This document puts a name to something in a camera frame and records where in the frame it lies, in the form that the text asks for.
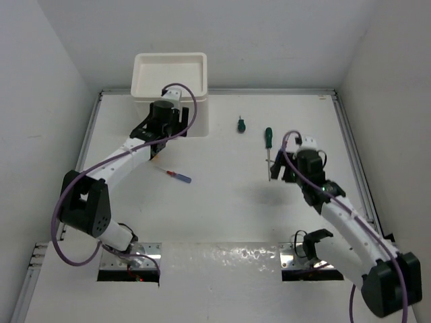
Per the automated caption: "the white drawer container box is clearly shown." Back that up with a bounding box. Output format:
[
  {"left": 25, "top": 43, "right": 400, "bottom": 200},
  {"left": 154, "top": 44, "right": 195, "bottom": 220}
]
[{"left": 131, "top": 52, "right": 209, "bottom": 137}]

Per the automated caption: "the long green screwdriver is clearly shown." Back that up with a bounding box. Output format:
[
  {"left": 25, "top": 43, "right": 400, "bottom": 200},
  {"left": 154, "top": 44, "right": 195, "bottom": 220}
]
[{"left": 265, "top": 127, "right": 273, "bottom": 181}]

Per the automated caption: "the stubby green screwdriver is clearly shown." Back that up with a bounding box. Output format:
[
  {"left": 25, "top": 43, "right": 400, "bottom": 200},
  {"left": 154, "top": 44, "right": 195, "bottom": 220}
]
[{"left": 237, "top": 116, "right": 246, "bottom": 134}]

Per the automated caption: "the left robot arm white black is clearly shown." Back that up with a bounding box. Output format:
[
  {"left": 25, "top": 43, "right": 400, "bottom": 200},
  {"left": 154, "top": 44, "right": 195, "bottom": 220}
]
[{"left": 54, "top": 96, "right": 189, "bottom": 253}]

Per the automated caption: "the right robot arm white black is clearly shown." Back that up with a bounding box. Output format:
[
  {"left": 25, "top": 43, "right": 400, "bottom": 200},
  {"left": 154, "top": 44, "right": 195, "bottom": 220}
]
[{"left": 270, "top": 149, "right": 422, "bottom": 322}]

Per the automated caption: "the small blue red screwdriver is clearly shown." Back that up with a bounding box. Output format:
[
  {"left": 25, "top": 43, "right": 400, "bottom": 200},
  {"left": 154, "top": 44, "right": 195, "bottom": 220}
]
[{"left": 156, "top": 166, "right": 192, "bottom": 184}]

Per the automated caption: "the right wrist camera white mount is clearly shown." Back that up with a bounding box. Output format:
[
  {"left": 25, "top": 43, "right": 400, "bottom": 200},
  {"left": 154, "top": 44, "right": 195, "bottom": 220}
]
[{"left": 295, "top": 135, "right": 319, "bottom": 151}]

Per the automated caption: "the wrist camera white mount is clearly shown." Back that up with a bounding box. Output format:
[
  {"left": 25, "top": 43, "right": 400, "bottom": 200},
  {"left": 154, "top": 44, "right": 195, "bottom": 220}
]
[
  {"left": 162, "top": 87, "right": 182, "bottom": 110},
  {"left": 295, "top": 135, "right": 319, "bottom": 151}
]

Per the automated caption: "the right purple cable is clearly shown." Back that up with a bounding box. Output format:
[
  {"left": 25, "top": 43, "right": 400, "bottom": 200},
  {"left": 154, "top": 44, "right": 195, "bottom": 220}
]
[{"left": 281, "top": 130, "right": 410, "bottom": 323}]

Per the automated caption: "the purple cable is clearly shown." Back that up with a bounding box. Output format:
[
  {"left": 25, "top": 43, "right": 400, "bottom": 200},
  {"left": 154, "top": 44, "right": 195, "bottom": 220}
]
[
  {"left": 50, "top": 83, "right": 199, "bottom": 266},
  {"left": 281, "top": 130, "right": 410, "bottom": 323}
]

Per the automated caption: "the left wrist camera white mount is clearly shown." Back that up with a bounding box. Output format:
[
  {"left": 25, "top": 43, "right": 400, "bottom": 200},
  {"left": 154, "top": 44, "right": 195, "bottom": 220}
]
[{"left": 162, "top": 87, "right": 182, "bottom": 110}]

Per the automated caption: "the aluminium frame rail right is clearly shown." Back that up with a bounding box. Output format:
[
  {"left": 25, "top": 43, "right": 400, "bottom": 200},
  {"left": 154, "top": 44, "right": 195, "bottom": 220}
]
[{"left": 331, "top": 92, "right": 395, "bottom": 243}]

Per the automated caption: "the aluminium frame rail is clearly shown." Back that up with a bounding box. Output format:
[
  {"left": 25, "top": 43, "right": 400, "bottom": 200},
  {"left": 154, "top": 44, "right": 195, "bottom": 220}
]
[
  {"left": 331, "top": 92, "right": 395, "bottom": 243},
  {"left": 10, "top": 90, "right": 104, "bottom": 322}
]

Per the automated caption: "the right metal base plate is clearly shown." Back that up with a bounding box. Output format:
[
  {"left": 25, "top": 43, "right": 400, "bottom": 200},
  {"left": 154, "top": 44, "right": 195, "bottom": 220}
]
[{"left": 279, "top": 242, "right": 335, "bottom": 271}]

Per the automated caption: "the metal base plate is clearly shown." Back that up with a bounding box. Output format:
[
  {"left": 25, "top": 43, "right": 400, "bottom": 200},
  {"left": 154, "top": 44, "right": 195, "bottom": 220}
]
[
  {"left": 100, "top": 242, "right": 162, "bottom": 271},
  {"left": 279, "top": 242, "right": 335, "bottom": 271}
]

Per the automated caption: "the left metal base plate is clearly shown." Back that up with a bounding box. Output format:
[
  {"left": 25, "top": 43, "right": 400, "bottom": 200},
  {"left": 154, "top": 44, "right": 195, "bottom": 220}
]
[{"left": 100, "top": 242, "right": 162, "bottom": 271}]

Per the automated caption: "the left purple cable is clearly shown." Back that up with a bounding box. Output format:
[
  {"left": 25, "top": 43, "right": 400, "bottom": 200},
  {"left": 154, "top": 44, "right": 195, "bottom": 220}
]
[{"left": 50, "top": 83, "right": 199, "bottom": 266}]

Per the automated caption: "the aluminium frame rail left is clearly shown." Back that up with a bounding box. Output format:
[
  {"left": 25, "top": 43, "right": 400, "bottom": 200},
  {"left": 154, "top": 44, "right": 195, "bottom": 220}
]
[{"left": 10, "top": 90, "right": 104, "bottom": 322}]

